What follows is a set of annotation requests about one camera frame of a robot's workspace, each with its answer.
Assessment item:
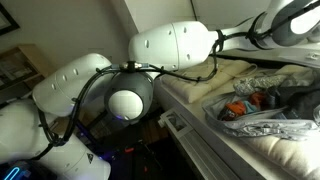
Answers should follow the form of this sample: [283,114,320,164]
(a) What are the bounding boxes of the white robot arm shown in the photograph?
[0,0,319,180]

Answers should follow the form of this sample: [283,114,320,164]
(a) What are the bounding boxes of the white quilted cushion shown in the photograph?
[161,58,257,103]

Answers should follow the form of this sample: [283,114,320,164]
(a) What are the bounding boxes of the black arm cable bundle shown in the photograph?
[33,0,320,161]

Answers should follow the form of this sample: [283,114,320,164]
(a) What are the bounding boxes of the clear plastic bag with clothes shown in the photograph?
[202,68,320,141]

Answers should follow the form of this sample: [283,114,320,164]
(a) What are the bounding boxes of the dark picture frame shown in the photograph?
[0,3,20,35]

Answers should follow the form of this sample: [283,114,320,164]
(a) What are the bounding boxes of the grey fuzzy garment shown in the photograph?
[233,75,287,96]

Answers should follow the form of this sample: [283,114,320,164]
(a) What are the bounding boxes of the orange garment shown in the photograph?
[218,92,267,121]

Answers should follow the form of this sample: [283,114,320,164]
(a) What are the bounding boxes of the wooden shelf unit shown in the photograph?
[0,46,38,103]

